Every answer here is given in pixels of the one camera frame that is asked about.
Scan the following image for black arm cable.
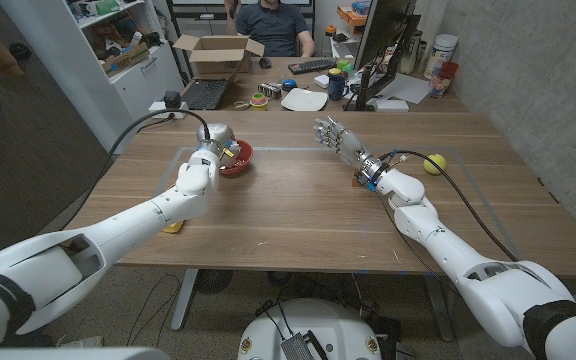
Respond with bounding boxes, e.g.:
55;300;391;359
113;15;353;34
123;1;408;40
380;148;519;263
57;108;213;234

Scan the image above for seated person in dark polo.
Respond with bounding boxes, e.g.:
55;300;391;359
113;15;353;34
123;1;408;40
225;0;316;58

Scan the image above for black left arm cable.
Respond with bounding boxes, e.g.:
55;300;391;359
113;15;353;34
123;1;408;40
57;108;213;234

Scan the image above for flat white box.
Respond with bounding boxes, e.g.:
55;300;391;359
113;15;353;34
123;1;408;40
373;98;410;113

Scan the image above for open cardboard box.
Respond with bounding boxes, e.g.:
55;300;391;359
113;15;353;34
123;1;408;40
172;34;266;81

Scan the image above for white shelf cabinet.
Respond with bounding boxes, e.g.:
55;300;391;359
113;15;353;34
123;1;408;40
0;0;187;156

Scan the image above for black computer monitor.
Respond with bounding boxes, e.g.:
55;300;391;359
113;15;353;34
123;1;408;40
342;0;422;112

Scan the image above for black keyboard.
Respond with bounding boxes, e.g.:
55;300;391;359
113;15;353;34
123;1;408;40
287;58;338;76

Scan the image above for black laptop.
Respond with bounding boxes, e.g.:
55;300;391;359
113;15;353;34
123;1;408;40
181;77;232;112

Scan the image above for dark blue mug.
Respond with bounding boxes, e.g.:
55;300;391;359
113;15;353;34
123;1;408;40
327;74;350;102

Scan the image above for black floor fan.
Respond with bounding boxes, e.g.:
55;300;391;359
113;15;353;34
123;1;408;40
195;268;234;295

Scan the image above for rainbow stacking cups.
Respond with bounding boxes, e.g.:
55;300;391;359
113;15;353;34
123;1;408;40
249;92;270;112

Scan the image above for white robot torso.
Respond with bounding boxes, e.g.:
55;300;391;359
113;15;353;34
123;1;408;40
237;298;383;360

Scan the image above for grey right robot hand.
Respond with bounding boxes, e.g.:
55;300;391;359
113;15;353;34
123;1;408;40
312;116;387;186

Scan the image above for black device on torso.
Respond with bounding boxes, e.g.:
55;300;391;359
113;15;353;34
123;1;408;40
280;330;329;360

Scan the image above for red snack cup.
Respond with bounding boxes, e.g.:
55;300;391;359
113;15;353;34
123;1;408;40
428;60;460;99

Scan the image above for white power strip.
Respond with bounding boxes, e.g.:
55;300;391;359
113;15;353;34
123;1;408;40
148;101;190;121

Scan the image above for yellow tennis ball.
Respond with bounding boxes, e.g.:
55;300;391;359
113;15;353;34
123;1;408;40
422;153;448;176

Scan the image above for grey table leg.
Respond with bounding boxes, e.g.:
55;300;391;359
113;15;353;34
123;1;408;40
170;268;200;332
422;272;455;343

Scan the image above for white cylindrical canister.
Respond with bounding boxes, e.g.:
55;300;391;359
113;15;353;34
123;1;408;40
422;33;459;81

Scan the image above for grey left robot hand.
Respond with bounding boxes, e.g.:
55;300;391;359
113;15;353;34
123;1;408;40
196;122;242;160

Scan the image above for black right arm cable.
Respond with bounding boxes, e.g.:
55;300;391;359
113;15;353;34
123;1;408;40
380;148;519;263

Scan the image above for thin black power cord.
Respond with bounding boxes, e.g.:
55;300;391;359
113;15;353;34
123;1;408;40
137;117;175;134

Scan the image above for white paper sheets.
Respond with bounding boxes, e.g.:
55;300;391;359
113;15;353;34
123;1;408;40
375;73;432;105

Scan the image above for white square plate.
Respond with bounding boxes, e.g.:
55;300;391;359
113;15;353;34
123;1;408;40
280;87;329;113

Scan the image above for cardboard box with print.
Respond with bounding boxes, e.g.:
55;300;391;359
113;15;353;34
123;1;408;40
100;42;151;79

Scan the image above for black and white small box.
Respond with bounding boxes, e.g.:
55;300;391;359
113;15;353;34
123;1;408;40
257;82;283;100

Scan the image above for orange box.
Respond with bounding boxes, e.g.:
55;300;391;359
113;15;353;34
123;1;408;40
336;3;370;27

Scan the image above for red bowl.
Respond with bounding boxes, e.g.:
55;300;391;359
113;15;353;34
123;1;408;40
217;138;255;177

